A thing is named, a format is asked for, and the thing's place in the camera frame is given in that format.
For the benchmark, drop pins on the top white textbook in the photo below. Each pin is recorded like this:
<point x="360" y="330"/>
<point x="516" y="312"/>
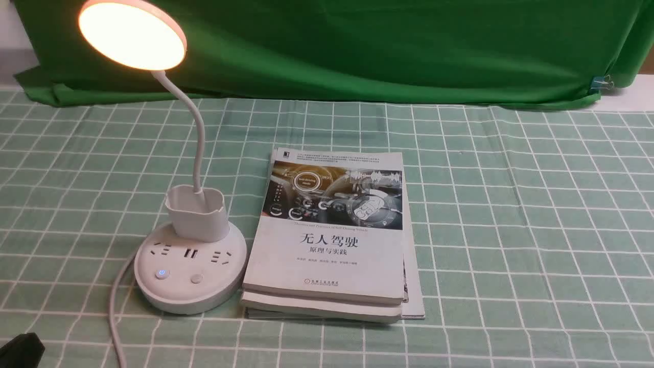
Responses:
<point x="327" y="245"/>

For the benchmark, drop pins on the green checkered tablecloth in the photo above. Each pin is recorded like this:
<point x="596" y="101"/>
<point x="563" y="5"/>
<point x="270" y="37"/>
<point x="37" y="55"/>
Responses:
<point x="533" y="231"/>

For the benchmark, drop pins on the white desk lamp with base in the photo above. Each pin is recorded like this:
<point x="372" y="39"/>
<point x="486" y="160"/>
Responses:
<point x="195" y="262"/>

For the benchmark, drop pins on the green backdrop cloth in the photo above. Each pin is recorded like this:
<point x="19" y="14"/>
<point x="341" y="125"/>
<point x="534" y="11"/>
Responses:
<point x="521" y="54"/>

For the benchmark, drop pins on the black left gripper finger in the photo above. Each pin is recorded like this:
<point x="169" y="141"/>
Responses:
<point x="24" y="350"/>

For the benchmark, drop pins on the bottom thin white book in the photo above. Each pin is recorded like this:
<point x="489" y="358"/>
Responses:
<point x="413" y="276"/>

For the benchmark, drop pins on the middle white book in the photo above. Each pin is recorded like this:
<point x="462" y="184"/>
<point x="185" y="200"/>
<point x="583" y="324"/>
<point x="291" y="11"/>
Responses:
<point x="264" y="306"/>

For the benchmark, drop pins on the teal binder clip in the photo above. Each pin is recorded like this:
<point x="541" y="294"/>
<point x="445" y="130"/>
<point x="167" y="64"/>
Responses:
<point x="601" y="83"/>

